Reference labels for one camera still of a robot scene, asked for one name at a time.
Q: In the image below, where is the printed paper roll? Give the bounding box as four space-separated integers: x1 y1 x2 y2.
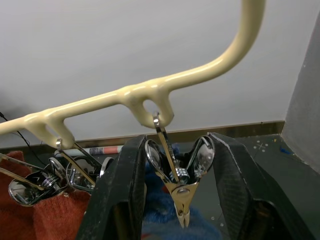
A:
53 145 125 159

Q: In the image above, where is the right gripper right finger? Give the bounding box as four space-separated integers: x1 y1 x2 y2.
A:
207 131 315 240

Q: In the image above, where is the cream clip hanger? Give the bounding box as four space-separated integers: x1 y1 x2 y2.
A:
0 0 263 149

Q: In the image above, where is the metal sock clip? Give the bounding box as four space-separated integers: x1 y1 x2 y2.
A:
0 152 69 208
144 111 216 229
49 138 114 194

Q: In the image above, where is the black desk cable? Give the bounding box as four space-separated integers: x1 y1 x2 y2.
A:
0 111 44 161

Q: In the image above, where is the blue sock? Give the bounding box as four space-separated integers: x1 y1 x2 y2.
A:
141 141 224 240

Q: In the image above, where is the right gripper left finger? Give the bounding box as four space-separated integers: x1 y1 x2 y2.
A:
74 134 149 240

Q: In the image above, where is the red sock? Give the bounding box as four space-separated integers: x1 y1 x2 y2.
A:
0 149 94 240

